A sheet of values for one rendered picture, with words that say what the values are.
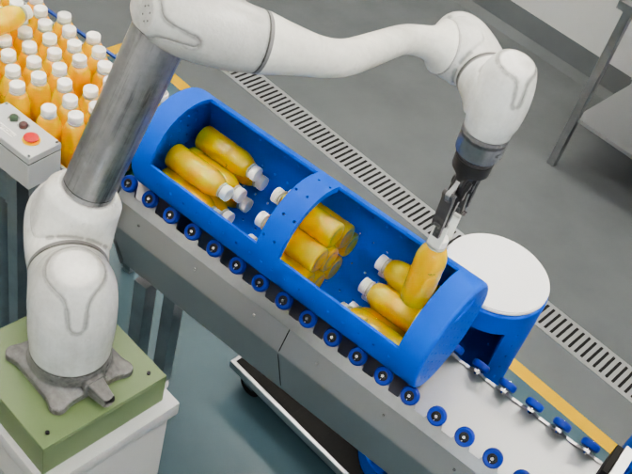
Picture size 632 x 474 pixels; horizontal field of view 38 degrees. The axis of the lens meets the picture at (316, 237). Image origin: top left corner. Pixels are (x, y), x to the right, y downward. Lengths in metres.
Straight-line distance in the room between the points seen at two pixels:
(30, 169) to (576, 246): 2.67
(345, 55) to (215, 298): 1.00
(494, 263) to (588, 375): 1.45
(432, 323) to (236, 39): 0.83
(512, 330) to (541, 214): 2.05
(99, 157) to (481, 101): 0.68
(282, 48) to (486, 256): 1.14
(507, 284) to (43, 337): 1.17
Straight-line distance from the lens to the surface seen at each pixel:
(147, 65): 1.59
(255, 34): 1.40
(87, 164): 1.73
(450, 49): 1.72
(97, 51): 2.66
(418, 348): 1.98
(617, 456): 2.10
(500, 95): 1.63
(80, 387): 1.82
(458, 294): 1.99
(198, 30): 1.37
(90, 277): 1.67
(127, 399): 1.84
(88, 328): 1.69
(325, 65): 1.48
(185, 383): 3.22
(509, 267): 2.41
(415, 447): 2.18
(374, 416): 2.19
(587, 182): 4.68
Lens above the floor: 2.59
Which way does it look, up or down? 43 degrees down
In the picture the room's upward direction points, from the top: 17 degrees clockwise
